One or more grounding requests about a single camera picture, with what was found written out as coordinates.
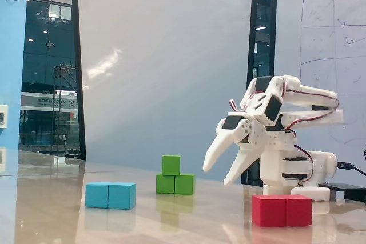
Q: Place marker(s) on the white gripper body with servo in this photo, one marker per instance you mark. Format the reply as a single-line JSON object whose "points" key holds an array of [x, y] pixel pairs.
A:
{"points": [[239, 133]]}

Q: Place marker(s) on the long green block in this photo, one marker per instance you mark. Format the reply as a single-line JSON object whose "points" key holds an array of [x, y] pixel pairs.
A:
{"points": [[175, 184]]}

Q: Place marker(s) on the white wall switch plate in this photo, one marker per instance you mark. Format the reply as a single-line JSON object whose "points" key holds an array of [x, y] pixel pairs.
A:
{"points": [[3, 116]]}

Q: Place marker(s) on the metal scaffold tower outside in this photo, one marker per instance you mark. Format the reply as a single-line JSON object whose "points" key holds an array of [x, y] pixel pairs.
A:
{"points": [[60, 68]]}

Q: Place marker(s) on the small green cube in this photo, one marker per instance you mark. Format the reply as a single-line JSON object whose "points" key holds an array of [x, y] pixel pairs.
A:
{"points": [[171, 165]]}

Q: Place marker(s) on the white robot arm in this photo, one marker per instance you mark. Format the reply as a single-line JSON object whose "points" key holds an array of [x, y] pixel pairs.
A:
{"points": [[274, 167]]}

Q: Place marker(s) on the long blue block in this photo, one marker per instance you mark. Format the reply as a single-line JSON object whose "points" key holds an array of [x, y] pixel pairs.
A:
{"points": [[110, 195]]}

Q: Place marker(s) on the long red block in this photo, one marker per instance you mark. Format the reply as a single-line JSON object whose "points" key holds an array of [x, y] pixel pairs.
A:
{"points": [[281, 211]]}

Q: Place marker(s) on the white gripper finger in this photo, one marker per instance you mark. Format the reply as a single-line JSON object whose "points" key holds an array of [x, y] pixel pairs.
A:
{"points": [[243, 161], [220, 144]]}

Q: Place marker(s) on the black window frame post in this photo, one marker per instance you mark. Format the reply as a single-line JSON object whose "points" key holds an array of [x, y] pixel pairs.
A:
{"points": [[251, 55], [78, 84]]}

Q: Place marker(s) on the flat black power box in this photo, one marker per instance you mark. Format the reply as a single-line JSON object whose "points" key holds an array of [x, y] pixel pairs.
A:
{"points": [[349, 190]]}

